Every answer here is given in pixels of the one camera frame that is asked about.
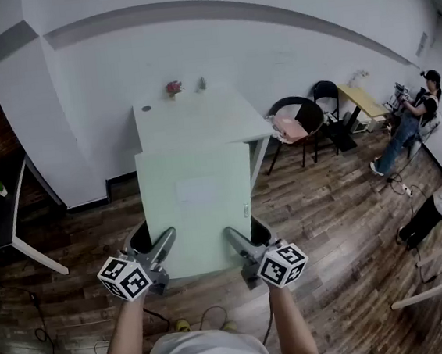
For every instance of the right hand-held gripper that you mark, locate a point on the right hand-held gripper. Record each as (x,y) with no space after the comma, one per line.
(281,266)

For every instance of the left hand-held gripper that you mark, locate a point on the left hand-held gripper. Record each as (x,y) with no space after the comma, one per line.
(123,278)

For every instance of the pale green board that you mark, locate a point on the pale green board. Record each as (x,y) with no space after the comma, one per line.
(197,214)

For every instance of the person's left forearm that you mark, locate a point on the person's left forearm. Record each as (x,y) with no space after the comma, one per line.
(124,335)

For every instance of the person's right forearm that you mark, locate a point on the person's right forearm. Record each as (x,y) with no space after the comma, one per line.
(291,322)

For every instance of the person's yellow shoe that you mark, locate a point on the person's yellow shoe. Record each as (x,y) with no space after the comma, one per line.
(229,325)
(182,325)

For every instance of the pink file box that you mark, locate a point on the pink file box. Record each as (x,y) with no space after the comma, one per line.
(290,126)

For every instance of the black round chair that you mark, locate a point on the black round chair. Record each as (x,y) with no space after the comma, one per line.
(305,124)

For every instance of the white table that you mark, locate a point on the white table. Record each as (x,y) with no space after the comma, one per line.
(199,119)

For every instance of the black folding chair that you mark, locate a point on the black folding chair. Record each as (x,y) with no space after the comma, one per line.
(335,121)

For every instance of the red flower potted plant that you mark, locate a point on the red flower potted plant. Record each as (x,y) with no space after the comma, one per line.
(174,87)

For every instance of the tiny green plant white pot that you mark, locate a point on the tiny green plant white pot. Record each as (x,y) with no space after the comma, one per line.
(1,188)

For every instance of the small green potted plant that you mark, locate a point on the small green potted plant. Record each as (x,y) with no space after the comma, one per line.
(202,84)

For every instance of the white power strip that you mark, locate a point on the white power strip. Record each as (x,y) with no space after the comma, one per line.
(405,190)

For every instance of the yellow wooden side table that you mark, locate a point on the yellow wooden side table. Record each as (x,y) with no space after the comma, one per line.
(362,102)

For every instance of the light wooden stool frame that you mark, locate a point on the light wooden stool frame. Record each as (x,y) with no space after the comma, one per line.
(428,280)

